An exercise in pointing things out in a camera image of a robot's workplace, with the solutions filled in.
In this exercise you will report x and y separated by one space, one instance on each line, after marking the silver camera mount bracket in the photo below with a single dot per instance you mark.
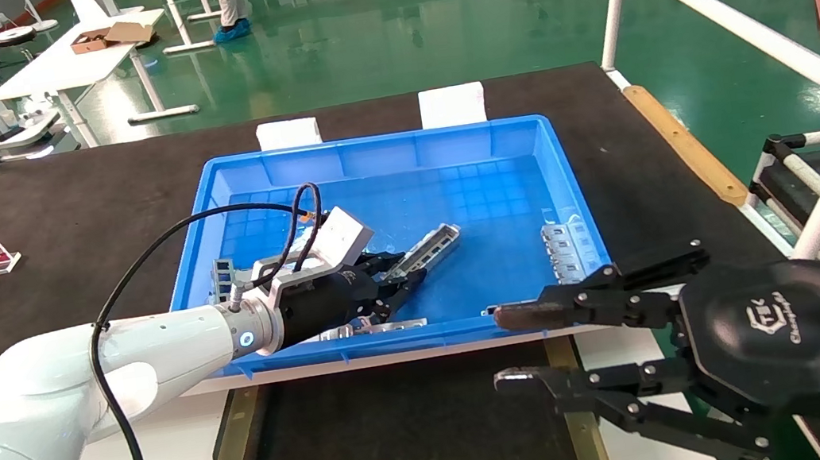
288 275

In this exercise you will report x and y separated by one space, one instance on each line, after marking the long wooden edge strip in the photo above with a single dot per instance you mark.
683 143

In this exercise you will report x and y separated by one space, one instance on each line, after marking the grey ladder-shaped metal part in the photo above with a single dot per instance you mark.
224 276

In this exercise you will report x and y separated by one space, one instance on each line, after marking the black roller bracket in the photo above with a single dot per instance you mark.
776 182

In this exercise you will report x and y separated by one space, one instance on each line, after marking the long thin metal strip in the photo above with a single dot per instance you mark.
391 326

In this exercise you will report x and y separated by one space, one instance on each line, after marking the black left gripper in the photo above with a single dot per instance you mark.
324 306

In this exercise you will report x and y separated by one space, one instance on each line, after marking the white table leg frame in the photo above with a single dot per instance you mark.
189 47

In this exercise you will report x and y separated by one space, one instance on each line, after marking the white foam block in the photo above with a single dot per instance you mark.
288 135
452 105

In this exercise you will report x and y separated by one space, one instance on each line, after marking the silver notched metal bracket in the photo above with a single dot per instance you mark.
564 244

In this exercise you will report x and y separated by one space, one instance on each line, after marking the left wrist camera housing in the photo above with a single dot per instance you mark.
343 235

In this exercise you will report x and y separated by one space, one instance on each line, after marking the black round stool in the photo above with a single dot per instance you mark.
13 35

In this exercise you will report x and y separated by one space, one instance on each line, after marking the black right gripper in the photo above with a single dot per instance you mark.
782 338

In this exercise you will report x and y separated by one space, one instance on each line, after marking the black table mat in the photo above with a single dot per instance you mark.
93 202

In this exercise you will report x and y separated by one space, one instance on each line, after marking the metal channel bracket part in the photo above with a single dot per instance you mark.
432 247

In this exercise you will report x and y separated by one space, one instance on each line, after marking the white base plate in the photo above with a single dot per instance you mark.
19 134

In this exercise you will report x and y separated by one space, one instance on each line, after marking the blue plastic bin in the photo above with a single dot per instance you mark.
451 176

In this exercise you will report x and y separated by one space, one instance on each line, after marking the dark metal bar part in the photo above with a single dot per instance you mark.
487 310

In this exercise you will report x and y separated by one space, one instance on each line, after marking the white work table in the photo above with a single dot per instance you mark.
58 67

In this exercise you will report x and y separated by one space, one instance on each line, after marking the white bent guard rail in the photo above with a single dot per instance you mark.
751 29

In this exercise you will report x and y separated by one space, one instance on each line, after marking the open cardboard box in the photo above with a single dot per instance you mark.
91 44

